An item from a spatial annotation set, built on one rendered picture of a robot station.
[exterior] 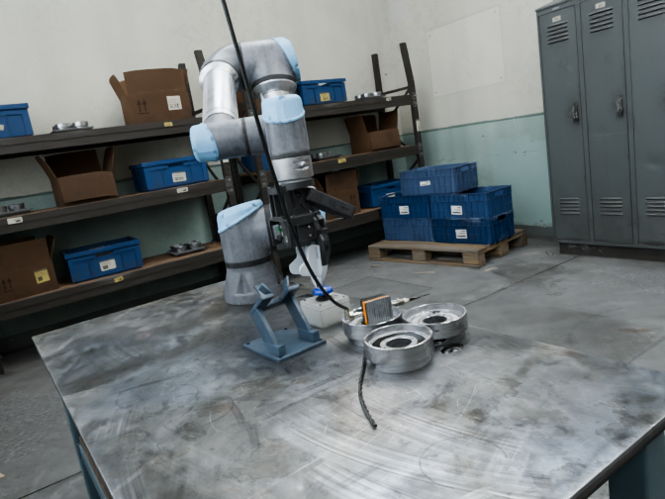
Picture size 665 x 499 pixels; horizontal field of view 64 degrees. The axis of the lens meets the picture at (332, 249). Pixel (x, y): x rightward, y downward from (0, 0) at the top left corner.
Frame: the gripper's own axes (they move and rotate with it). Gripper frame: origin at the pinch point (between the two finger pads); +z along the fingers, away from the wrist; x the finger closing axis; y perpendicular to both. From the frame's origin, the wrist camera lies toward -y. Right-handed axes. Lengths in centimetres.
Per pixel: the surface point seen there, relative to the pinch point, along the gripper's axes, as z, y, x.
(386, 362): 6.3, 9.0, 28.9
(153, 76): -96, -84, -325
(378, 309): 2.9, 0.2, 17.2
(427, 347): 5.3, 3.2, 31.6
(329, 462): 8.3, 27.3, 39.9
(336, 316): 6.7, -0.2, 3.4
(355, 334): 5.7, 5.2, 16.7
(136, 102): -79, -68, -328
